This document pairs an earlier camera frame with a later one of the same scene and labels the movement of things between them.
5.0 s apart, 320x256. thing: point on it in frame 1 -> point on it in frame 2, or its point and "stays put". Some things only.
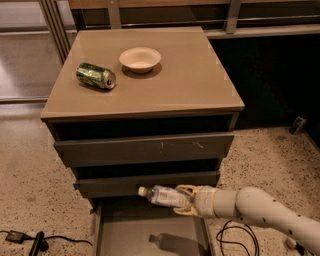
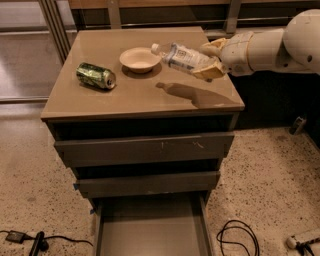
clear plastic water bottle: x=165 y=195 -> x=181 y=56
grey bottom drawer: x=134 y=226 stays put
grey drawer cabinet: x=172 y=125 stays put
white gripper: x=204 y=201 -> x=237 y=53
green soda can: x=94 y=75 stays put
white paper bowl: x=140 y=59 stays put
